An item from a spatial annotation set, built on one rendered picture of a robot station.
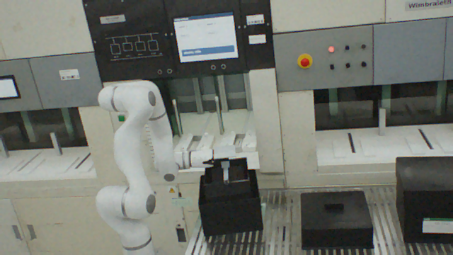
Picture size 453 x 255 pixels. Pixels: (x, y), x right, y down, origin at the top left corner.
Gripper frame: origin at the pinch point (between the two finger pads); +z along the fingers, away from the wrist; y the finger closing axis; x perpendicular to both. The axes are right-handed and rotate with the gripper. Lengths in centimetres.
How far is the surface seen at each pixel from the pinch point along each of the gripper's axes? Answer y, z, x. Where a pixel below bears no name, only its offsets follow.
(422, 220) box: 35, 76, -22
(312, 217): 22.3, 34.7, -22.7
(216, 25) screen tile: -26, 3, 54
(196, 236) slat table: 12.0, -17.1, -33.2
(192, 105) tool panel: -123, -24, -16
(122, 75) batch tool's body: -35, -47, 34
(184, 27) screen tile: -29, -12, 54
